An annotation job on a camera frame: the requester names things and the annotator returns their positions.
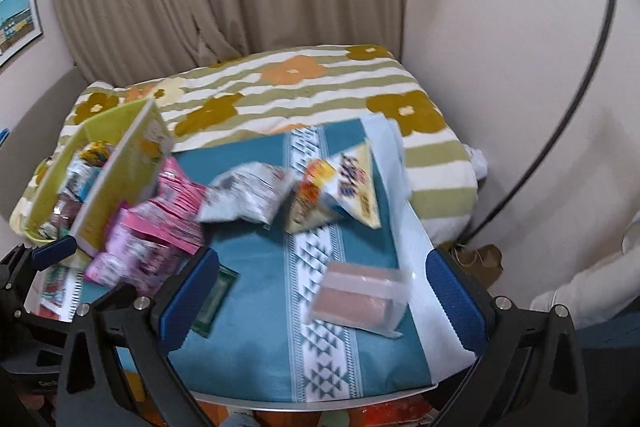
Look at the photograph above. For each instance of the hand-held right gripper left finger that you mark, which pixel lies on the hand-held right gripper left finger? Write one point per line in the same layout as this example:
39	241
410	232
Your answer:
190	302

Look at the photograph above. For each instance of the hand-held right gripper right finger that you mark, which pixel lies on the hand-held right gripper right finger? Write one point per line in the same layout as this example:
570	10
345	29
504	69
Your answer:
452	302

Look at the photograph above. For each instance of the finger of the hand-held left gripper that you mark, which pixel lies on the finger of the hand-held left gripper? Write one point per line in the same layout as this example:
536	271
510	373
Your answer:
52	252

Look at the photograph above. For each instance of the green snack packet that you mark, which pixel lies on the green snack packet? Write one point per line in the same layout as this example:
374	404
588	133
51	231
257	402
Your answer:
215	302

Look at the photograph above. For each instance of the purple pink snack packet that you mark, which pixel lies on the purple pink snack packet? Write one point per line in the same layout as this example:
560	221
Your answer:
135	252

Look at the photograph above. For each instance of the clear pack of pink bar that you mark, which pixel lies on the clear pack of pink bar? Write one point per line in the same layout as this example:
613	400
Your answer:
360	302

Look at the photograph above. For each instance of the green cardboard box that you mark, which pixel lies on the green cardboard box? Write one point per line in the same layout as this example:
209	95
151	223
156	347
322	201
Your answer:
125	157

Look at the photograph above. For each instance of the white grey snack packet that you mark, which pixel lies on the white grey snack packet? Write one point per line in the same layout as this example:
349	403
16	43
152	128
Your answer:
245	194

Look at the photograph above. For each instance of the white yellow snack packet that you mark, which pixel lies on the white yellow snack packet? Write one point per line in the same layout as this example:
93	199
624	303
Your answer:
357	187

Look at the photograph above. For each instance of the orange striped chips packet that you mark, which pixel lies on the orange striped chips packet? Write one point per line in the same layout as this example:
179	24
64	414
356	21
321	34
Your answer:
310	197

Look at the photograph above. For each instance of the red green patterned paper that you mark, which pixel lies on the red green patterned paper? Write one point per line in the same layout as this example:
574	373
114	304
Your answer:
60	289

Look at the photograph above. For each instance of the brown paper bag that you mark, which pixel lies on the brown paper bag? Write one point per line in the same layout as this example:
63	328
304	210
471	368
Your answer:
480	259

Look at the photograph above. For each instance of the blue patterned tablecloth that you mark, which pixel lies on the blue patterned tablecloth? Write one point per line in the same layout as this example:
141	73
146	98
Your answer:
260	332

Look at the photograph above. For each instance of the grey headboard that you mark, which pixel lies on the grey headboard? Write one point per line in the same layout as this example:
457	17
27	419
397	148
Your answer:
30	142

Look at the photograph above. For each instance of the blue white small item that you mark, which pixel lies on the blue white small item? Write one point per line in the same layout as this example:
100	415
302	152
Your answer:
3	136

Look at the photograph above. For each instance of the white crumpled cloth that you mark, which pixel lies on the white crumpled cloth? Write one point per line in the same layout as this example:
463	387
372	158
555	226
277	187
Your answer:
477	162

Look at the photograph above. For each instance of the white table liner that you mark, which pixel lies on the white table liner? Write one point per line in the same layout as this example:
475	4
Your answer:
400	167

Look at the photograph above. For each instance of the floral striped blanket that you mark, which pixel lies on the floral striped blanket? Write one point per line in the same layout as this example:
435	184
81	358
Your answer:
300	92

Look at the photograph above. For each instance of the black curved lamp stand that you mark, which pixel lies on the black curved lamp stand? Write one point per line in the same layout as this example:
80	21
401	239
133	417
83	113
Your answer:
597	72

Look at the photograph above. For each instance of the framed wall poster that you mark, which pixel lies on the framed wall poster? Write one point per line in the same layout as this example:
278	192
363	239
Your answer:
17	22

